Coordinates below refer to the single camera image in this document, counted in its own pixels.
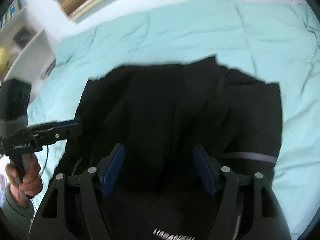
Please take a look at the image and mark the dark book on shelf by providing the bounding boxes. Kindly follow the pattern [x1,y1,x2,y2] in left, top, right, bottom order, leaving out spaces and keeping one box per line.
[14,26,35,48]

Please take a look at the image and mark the teal quilted blanket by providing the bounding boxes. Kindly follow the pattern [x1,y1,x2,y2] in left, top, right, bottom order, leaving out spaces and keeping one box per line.
[25,0,320,240]

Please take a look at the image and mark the stack of papers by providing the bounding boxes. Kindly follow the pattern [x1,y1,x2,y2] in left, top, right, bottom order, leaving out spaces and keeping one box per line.
[41,59,57,80]

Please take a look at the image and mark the black hooded jacket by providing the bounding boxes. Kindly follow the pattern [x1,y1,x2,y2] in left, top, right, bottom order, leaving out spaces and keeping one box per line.
[59,56,283,240]

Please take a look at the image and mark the person's left hand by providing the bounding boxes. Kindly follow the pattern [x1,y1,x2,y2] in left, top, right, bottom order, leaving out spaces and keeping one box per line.
[5,156,43,200]

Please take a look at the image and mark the white bookshelf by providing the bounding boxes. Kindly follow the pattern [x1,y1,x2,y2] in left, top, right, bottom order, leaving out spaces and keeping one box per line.
[0,0,61,87]

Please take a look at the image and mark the person's left forearm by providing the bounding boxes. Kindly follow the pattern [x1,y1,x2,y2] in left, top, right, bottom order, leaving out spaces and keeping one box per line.
[0,184,35,232]

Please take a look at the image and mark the row of books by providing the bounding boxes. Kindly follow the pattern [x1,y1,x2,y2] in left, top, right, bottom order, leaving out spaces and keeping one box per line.
[0,0,27,29]

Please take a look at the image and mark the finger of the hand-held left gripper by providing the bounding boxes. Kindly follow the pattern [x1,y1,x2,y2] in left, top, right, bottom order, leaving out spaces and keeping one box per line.
[30,125,83,146]
[25,119,82,133]

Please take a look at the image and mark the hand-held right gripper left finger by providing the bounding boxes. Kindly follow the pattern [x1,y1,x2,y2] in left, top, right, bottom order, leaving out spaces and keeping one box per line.
[37,143,126,233]

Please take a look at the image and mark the yellow globe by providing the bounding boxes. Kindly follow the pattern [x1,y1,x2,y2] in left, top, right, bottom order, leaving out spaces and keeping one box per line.
[0,47,10,75]

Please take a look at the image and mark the black cable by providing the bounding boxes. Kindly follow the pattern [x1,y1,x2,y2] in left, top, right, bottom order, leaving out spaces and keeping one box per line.
[37,144,50,178]

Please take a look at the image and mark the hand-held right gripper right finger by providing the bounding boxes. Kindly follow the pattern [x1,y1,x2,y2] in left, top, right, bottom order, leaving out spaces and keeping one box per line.
[192,144,284,233]

